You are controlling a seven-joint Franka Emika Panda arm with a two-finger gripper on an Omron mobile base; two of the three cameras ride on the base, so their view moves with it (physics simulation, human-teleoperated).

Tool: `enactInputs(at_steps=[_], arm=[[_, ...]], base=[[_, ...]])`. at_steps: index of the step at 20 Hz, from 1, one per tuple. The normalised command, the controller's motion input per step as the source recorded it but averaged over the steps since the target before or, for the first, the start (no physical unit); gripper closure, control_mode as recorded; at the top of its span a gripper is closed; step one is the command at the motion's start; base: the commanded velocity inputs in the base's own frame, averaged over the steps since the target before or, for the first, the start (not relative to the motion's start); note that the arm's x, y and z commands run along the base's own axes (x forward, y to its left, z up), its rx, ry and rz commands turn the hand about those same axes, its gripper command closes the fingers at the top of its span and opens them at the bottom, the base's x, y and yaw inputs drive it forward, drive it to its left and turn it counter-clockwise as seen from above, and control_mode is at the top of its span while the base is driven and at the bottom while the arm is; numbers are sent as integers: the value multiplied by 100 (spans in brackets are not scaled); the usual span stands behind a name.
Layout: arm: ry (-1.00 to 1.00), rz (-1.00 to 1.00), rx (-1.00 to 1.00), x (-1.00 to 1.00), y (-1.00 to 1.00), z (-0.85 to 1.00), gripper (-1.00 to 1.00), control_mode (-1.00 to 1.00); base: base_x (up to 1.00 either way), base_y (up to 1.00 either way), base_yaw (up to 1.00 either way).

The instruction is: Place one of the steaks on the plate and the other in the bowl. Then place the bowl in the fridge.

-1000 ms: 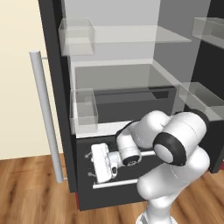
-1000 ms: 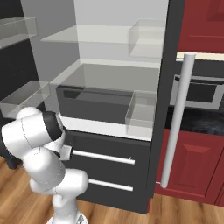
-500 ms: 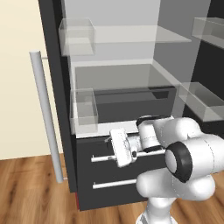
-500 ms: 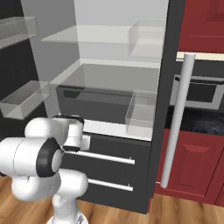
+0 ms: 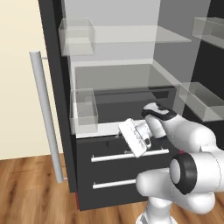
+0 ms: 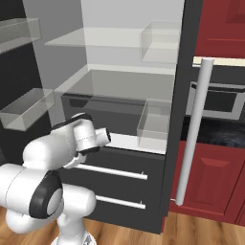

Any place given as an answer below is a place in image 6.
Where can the dark grey fridge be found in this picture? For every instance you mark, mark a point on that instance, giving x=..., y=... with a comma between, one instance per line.
x=127, y=12

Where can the clear door bin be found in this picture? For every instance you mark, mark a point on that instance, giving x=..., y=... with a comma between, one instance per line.
x=25, y=110
x=161, y=41
x=154, y=127
x=16, y=33

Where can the glass fridge shelf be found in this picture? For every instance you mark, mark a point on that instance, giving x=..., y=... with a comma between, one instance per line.
x=121, y=84
x=105, y=38

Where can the red base cupboard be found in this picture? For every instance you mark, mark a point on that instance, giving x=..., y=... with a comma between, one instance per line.
x=213, y=178

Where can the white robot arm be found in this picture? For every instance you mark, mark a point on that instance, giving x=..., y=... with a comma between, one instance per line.
x=48, y=150

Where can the red wall cupboard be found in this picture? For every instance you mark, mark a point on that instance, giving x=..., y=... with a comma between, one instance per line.
x=223, y=28

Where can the dark freezer drawer front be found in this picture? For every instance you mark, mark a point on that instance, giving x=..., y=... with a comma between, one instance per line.
x=127, y=217
x=134, y=161

